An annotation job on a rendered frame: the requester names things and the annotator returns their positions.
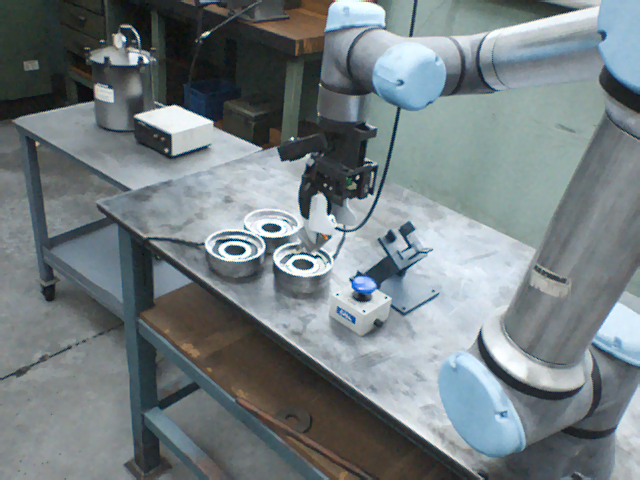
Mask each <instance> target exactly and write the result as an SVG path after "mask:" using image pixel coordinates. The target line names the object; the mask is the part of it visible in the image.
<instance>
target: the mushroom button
mask: <svg viewBox="0 0 640 480"><path fill-rule="evenodd" d="M351 288H352V289H353V290H354V291H355V292H357V293H358V295H359V296H361V297H364V296H365V295H367V294H372V293H374V292H375V291H376V288H377V285H376V282H375V281H374V280H373V279H372V278H369V277H366V276H358V277H355V278H354V279H353V280H352V282H351Z"/></svg>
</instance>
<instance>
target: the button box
mask: <svg viewBox="0 0 640 480"><path fill-rule="evenodd" d="M390 304H391V298H390V297H388V296H386V295H385V294H383V293H381V292H380V291H378V290H376V291H375V292H374V293H372V294H367V295H365V296H364V297H361V296H359V295H358V293H357V292H355V291H354V290H353V289H352V288H351V285H349V286H347V287H345V288H343V289H342V290H340V291H338V292H335V293H333V294H332V295H331V300H330V307H329V314H328V316H329V317H330V318H332V320H333V321H335V322H338V323H339V324H341V325H342V326H344V327H345V328H347V329H348V330H350V331H351V332H353V333H354V334H356V335H357V336H359V337H362V336H364V335H365V334H367V333H368V332H370V331H372V330H374V329H375V328H377V327H378V328H381V327H382V326H383V323H384V322H386V321H387V319H388V314H389V309H390Z"/></svg>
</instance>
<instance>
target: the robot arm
mask: <svg viewBox="0 0 640 480"><path fill-rule="evenodd" d="M385 25H386V24H385V11H384V9H383V8H382V7H381V6H378V5H376V4H373V3H369V2H363V1H355V0H341V1H336V2H334V3H332V4H331V5H330V7H329V11H328V17H327V24H326V28H325V29H324V34H325V40H324V50H323V59H322V68H321V79H320V85H319V95H318V104H317V111H318V118H317V124H318V125H319V126H320V127H321V128H323V129H325V131H323V132H320V133H317V134H314V135H311V136H308V138H305V139H300V138H296V139H294V138H291V139H289V140H288V141H286V142H283V145H281V146H279V147H277V150H278V153H279V156H280V159H281V162H283V161H287V160H289V162H291V161H298V160H300V159H302V158H305V157H307V156H306V155H308V154H311V153H314V154H311V156H310V158H309V160H308V161H307V163H306V169H305V172H304V174H301V182H300V186H299V189H298V205H299V211H300V216H301V217H303V221H302V222H304V226H305V229H306V232H307V234H308V236H309V238H310V240H311V241H312V242H313V243H314V244H316V243H317V236H318V232H319V233H322V234H326V235H331V234H333V231H334V226H333V223H332V222H331V221H330V219H329V218H328V216H332V217H333V218H334V221H335V222H337V223H338V224H343V225H347V226H354V225H355V224H356V216H355V215H354V212H353V211H352V210H351V209H350V207H349V206H348V198H349V200H350V199H353V198H357V199H359V200H361V199H364V198H367V196H368V194H369V195H372V196H374V193H375V187H376V181H377V174H378V168H379V163H377V162H374V161H372V160H369V159H367V158H365V155H366V149H367V142H368V139H373V138H376V137H377V130H378V127H375V126H372V125H370V124H368V123H367V118H368V117H369V113H370V107H371V100H372V93H373V94H376V95H378V96H379V97H381V98H382V99H383V100H384V101H385V102H387V103H388V104H390V105H393V106H396V107H400V108H402V109H404V110H407V111H420V110H423V109H425V108H426V107H427V106H428V105H429V104H433V103H434V102H435V101H436V99H437V98H438V97H447V96H457V95H471V94H481V95H485V94H492V93H495V92H497V91H503V90H510V89H518V88H527V87H535V86H544V85H552V84H561V83H570V82H579V81H587V80H596V79H597V85H598V88H599V90H600V93H601V96H602V98H603V100H604V102H605V107H606V108H605V110H604V112H603V114H602V116H601V118H600V120H599V122H598V124H597V126H596V128H595V130H594V132H593V134H592V136H591V138H590V140H589V142H588V144H587V146H586V148H585V150H584V153H583V155H582V157H581V159H580V161H579V163H578V165H577V167H576V169H575V171H574V173H573V175H572V177H571V179H570V181H569V183H568V185H567V187H566V189H565V191H564V193H563V196H562V198H561V200H560V202H559V205H558V207H557V209H556V211H555V213H554V215H553V217H552V219H551V221H550V223H549V225H548V227H547V229H546V231H545V233H544V235H543V237H542V239H541V241H540V243H539V245H538V248H537V250H536V252H535V254H534V256H533V258H531V260H530V262H529V264H528V266H527V268H526V270H525V272H524V274H523V276H522V278H521V280H520V282H519V284H518V286H517V289H516V291H515V294H514V296H513V298H512V300H511V302H510V304H509V305H508V306H502V307H499V308H497V309H495V310H493V311H492V312H491V313H490V314H489V315H488V316H487V318H485V319H484V321H483V323H482V326H481V328H480V330H479V332H478V334H477V336H476V339H475V341H474V343H473V344H472V346H471V347H470V348H468V349H467V350H465V351H461V350H460V351H456V352H454V353H453V354H452V355H451V356H449V357H446V358H445V359H444V360H443V362H442V364H441V366H440V369H439V373H438V389H439V394H440V398H441V401H442V403H443V408H444V411H445V413H446V415H447V417H448V419H449V421H450V423H451V424H452V426H453V428H454V429H455V431H457V432H458V433H459V435H460V436H461V437H462V438H463V439H464V440H465V441H466V443H468V444H469V445H470V446H471V447H472V448H473V449H475V450H476V451H478V452H479V453H481V454H485V455H487V456H489V457H496V458H497V457H503V458H504V460H505V461H506V462H507V464H508V465H509V466H510V467H511V468H512V469H514V470H515V471H516V472H517V473H518V474H519V475H520V476H522V477H523V478H524V479H526V480H608V479H609V477H610V475H611V473H612V471H613V468H614V465H615V445H616V428H617V426H618V424H619V422H620V420H621V418H622V416H623V414H624V412H626V410H627V409H628V407H629V405H630V403H631V401H632V399H633V397H634V394H635V392H636V390H637V388H638V386H639V384H640V316H639V315H638V314H636V313H635V312H633V311H632V310H630V309H629V308H627V307H625V306H623V305H621V304H619V303H618V301H619V300H620V298H621V297H622V295H623V293H624V291H625V289H626V288H627V286H628V285H629V283H630V282H631V280H632V279H633V277H634V275H635V274H636V272H637V271H638V269H639V268H640V0H601V1H600V4H599V6H597V7H592V8H588V9H584V10H580V11H576V12H571V13H567V14H563V15H559V16H554V17H550V18H546V19H542V20H538V21H533V22H529V23H524V24H520V25H515V26H511V27H507V28H503V29H499V30H495V31H490V32H486V33H481V34H477V35H472V36H455V37H422V38H403V37H399V36H397V35H394V34H392V33H389V32H387V31H385V30H384V27H385ZM372 171H374V172H375V173H374V180H373V186H372V187H369V184H370V178H372ZM318 191H319V192H321V193H323V195H322V194H318Z"/></svg>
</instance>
